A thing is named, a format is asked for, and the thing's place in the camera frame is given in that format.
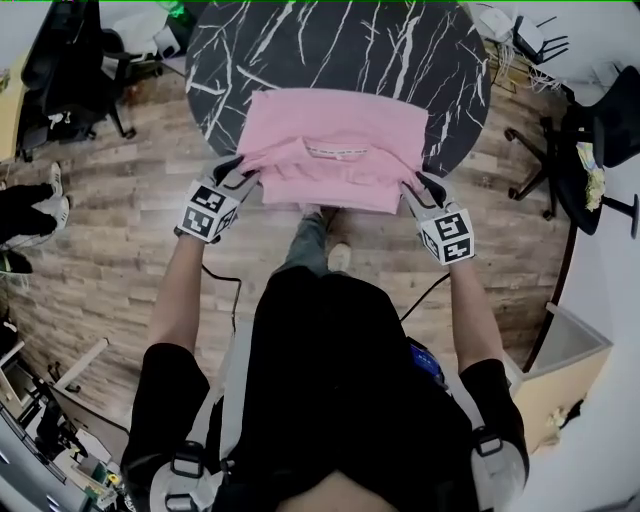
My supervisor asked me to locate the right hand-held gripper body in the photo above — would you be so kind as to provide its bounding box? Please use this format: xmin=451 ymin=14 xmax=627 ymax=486
xmin=416 ymin=208 xmax=477 ymax=267

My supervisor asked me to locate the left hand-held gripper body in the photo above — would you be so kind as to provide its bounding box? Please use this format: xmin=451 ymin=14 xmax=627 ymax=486
xmin=173 ymin=177 xmax=242 ymax=245

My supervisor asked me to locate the pink sweatshirt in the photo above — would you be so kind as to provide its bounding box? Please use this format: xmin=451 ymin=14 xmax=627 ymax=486
xmin=235 ymin=88 xmax=429 ymax=215

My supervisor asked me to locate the person's left forearm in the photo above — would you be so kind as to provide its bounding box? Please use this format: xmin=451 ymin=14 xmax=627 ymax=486
xmin=148 ymin=234 xmax=206 ymax=351

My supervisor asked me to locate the person's right forearm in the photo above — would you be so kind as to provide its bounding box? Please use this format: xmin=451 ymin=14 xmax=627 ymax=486
xmin=446 ymin=259 xmax=506 ymax=374

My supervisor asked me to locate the person's left leg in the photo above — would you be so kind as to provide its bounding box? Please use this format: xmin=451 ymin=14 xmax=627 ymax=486
xmin=279 ymin=217 xmax=329 ymax=276

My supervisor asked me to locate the person's leg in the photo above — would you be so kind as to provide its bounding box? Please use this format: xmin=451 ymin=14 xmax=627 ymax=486
xmin=0 ymin=183 xmax=59 ymax=244
xmin=279 ymin=217 xmax=329 ymax=276

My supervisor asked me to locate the person's right shoe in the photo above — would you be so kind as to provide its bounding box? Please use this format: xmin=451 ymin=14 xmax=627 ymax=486
xmin=327 ymin=243 xmax=352 ymax=274

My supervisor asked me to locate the black phone with lit screen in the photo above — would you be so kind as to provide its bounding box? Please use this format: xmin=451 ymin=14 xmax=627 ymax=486
xmin=407 ymin=337 xmax=446 ymax=389

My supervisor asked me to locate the light grey smartphone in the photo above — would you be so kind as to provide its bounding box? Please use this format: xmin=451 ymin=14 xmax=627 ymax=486
xmin=153 ymin=28 xmax=182 ymax=59

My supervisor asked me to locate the pale yellow flower bouquet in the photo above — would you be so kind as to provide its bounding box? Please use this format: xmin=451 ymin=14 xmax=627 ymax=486
xmin=577 ymin=142 xmax=607 ymax=212

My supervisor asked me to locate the round black marble table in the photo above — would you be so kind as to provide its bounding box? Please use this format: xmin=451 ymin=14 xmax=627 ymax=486
xmin=184 ymin=0 xmax=494 ymax=179

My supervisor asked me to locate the white plastic box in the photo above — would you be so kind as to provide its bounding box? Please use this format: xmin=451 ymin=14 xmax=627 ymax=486
xmin=107 ymin=12 xmax=169 ymax=56

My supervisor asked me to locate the green plastic bottle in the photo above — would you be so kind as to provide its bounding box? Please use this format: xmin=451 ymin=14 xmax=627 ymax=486
xmin=159 ymin=0 xmax=194 ymax=21

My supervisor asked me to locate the grey backpack harness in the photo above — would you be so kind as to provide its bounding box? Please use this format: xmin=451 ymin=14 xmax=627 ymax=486
xmin=147 ymin=324 xmax=529 ymax=512

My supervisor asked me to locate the small white network box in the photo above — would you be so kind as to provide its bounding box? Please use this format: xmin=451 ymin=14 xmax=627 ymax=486
xmin=478 ymin=8 xmax=515 ymax=41

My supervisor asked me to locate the white router with black antennas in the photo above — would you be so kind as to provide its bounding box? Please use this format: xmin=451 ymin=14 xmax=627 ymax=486
xmin=513 ymin=14 xmax=571 ymax=65

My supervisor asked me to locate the black mesh office chair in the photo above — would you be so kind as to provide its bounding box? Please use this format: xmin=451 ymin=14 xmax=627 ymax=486
xmin=504 ymin=64 xmax=640 ymax=237
xmin=17 ymin=0 xmax=164 ymax=161

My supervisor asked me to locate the wooden desk with white legs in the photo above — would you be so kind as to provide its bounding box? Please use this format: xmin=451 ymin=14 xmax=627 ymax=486
xmin=504 ymin=302 xmax=614 ymax=454

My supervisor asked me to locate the black and green device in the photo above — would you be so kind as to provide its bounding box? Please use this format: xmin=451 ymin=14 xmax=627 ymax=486
xmin=0 ymin=249 xmax=34 ymax=275

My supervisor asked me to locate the light wooden desk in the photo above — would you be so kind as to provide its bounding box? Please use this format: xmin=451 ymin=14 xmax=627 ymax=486
xmin=0 ymin=52 xmax=29 ymax=161

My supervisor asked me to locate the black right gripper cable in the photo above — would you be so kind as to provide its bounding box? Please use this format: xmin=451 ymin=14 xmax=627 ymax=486
xmin=399 ymin=272 xmax=451 ymax=321

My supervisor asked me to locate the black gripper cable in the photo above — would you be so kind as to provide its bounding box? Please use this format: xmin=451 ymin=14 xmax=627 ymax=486
xmin=201 ymin=264 xmax=244 ymax=334
xmin=399 ymin=272 xmax=451 ymax=321

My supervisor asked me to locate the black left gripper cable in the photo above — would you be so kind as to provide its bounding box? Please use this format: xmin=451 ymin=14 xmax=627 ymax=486
xmin=201 ymin=264 xmax=244 ymax=334

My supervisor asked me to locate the tangle of white cables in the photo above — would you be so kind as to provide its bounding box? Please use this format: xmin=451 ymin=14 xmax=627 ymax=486
xmin=487 ymin=42 xmax=566 ymax=94

